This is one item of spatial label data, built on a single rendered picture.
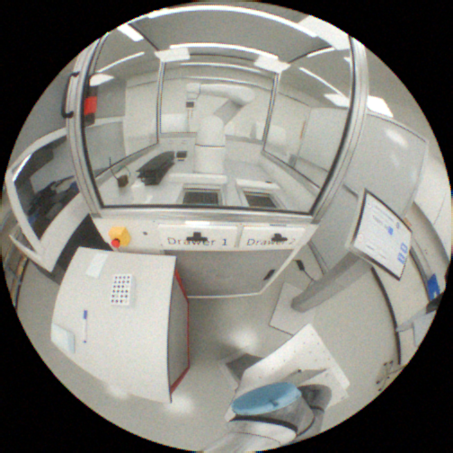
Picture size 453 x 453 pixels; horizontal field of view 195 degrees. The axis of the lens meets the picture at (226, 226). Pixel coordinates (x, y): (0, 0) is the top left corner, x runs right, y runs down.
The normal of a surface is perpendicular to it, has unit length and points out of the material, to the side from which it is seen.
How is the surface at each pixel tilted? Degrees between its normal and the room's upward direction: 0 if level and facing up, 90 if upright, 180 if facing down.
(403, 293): 90
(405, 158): 90
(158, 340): 0
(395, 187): 90
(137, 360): 0
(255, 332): 0
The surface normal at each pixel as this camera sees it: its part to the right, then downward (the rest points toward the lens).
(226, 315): 0.12, -0.74
